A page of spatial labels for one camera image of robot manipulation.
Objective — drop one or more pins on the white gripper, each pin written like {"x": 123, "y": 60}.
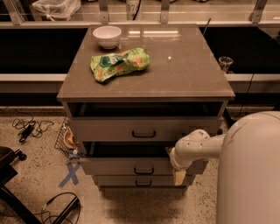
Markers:
{"x": 176, "y": 162}

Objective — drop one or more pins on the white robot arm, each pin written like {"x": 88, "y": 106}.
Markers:
{"x": 248, "y": 187}

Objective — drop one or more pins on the grey drawer cabinet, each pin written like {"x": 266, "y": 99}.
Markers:
{"x": 182, "y": 80}

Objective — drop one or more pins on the blue tape cross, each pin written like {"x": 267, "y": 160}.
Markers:
{"x": 71, "y": 176}

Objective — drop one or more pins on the clear glass cup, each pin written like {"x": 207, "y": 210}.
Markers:
{"x": 225, "y": 62}

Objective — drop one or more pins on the green chip bag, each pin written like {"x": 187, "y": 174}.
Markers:
{"x": 117, "y": 64}

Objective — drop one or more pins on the white ceramic bowl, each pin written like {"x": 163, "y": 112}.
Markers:
{"x": 108, "y": 37}

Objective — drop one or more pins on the black office chair base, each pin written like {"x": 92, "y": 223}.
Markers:
{"x": 7, "y": 172}

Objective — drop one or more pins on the white plastic bag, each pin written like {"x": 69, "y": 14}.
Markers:
{"x": 57, "y": 9}

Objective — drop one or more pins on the black stand with cables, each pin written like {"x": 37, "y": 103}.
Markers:
{"x": 68, "y": 214}

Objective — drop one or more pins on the wire basket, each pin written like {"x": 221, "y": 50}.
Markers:
{"x": 66, "y": 143}

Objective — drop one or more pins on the black power adapter with cable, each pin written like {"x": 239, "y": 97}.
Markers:
{"x": 28, "y": 126}

